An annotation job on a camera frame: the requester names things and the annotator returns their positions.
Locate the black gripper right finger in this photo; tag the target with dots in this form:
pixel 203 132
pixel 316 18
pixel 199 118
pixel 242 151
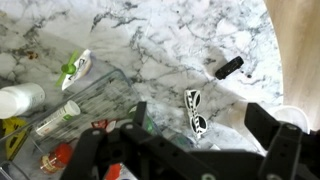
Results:
pixel 286 153

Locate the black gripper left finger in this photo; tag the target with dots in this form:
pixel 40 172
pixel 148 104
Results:
pixel 133 153

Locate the white pill bottle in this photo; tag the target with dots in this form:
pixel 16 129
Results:
pixel 20 100

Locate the translucent plastic cup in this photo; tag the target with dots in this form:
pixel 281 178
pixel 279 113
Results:
pixel 293 115

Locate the clear plastic bin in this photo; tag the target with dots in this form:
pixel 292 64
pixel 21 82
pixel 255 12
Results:
pixel 100 96

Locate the black white patterned sunglasses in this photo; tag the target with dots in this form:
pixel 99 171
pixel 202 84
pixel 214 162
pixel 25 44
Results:
pixel 196 123

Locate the spice jar red lid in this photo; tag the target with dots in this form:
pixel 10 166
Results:
pixel 58 156

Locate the white green tablet tube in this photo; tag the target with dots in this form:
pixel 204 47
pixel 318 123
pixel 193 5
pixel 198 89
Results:
pixel 56 118

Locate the white tube green fan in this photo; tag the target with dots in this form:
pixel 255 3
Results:
pixel 78 68

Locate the small black toy car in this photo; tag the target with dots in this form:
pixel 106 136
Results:
pixel 229 67

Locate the yellow black package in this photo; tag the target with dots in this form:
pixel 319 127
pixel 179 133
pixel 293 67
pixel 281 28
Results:
pixel 13 136

